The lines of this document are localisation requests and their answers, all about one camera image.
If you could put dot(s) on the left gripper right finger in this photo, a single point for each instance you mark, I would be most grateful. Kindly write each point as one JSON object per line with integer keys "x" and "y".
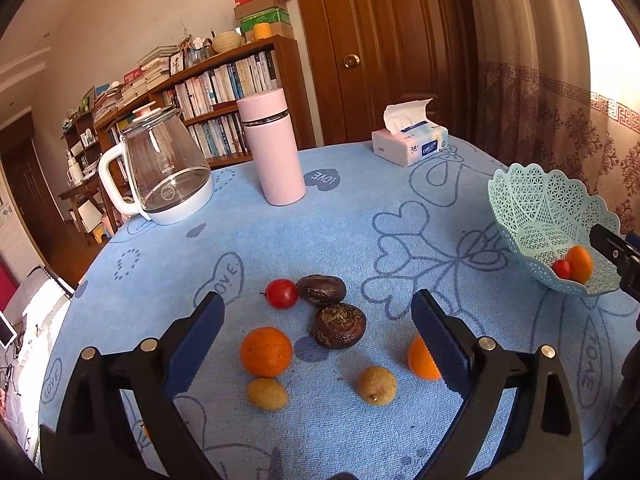
{"x": 542, "y": 438}

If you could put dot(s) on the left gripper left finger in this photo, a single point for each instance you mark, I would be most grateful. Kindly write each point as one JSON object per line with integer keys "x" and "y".
{"x": 93, "y": 439}

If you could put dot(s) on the orange mandarin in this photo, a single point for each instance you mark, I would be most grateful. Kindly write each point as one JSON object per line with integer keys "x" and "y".
{"x": 266, "y": 352}
{"x": 421, "y": 362}

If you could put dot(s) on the tan longan fruit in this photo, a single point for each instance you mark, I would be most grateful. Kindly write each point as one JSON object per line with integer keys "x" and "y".
{"x": 377, "y": 386}
{"x": 267, "y": 394}

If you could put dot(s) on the dark passion fruit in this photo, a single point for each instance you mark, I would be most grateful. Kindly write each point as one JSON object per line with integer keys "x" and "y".
{"x": 339, "y": 326}
{"x": 321, "y": 290}

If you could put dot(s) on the red tomato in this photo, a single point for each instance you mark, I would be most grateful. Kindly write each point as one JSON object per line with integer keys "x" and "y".
{"x": 281, "y": 294}
{"x": 562, "y": 269}

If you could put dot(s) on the orange in basket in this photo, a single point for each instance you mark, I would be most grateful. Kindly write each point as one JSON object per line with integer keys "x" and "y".
{"x": 581, "y": 264}

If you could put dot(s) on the red tomato in basket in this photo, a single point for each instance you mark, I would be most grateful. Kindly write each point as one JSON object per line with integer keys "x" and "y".
{"x": 562, "y": 269}

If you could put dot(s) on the mint lattice fruit basket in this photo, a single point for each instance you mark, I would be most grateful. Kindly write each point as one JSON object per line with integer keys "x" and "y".
{"x": 542, "y": 215}

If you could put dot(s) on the patterned curtain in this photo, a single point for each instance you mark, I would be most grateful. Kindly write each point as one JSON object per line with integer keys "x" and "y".
{"x": 559, "y": 86}

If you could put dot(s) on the blue patterned tablecloth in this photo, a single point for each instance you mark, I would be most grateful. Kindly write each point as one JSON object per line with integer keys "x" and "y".
{"x": 387, "y": 232}

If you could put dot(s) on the tissue pack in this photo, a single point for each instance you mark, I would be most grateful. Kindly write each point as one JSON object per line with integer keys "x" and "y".
{"x": 408, "y": 135}

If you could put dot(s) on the glass electric kettle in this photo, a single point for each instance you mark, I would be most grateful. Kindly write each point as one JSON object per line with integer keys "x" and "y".
{"x": 168, "y": 175}

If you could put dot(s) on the brown wooden door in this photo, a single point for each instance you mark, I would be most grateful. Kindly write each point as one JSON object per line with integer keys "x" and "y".
{"x": 409, "y": 50}

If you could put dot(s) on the brass door knob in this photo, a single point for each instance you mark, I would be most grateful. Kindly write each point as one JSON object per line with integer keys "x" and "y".
{"x": 351, "y": 60}

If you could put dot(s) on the pink thermos bottle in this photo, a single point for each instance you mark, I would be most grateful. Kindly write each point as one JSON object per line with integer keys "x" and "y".
{"x": 270, "y": 136}

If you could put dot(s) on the wooden bookshelf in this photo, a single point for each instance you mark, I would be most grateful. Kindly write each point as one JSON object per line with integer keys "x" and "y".
{"x": 207, "y": 96}

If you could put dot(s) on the woven round basket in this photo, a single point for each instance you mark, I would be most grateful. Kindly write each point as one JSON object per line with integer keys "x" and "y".
{"x": 227, "y": 41}

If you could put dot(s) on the green box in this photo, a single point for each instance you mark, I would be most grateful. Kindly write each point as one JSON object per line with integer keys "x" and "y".
{"x": 271, "y": 16}

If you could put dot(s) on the yellow cylinder candle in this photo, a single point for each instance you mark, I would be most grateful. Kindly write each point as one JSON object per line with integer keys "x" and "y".
{"x": 262, "y": 31}

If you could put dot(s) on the brown cardboard box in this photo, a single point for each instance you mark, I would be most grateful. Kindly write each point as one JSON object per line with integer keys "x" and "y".
{"x": 255, "y": 6}

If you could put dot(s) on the picture frame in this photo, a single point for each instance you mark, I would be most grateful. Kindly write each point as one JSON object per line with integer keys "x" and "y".
{"x": 176, "y": 63}

